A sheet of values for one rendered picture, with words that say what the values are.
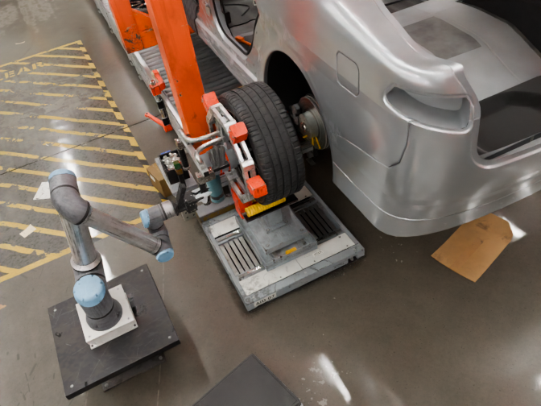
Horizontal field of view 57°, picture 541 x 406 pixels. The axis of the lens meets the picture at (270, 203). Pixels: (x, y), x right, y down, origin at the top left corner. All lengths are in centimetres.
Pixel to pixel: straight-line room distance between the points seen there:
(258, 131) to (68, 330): 150
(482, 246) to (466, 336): 67
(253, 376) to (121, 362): 70
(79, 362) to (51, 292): 92
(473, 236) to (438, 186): 142
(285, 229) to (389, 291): 73
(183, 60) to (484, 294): 218
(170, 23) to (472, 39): 177
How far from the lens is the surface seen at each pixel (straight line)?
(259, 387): 244
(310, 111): 284
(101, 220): 231
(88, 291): 262
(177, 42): 283
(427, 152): 195
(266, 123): 248
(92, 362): 281
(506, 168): 216
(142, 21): 487
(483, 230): 349
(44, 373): 330
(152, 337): 276
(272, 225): 315
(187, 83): 294
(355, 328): 295
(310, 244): 312
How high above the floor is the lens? 252
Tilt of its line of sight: 44 degrees down
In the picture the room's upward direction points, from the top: 10 degrees counter-clockwise
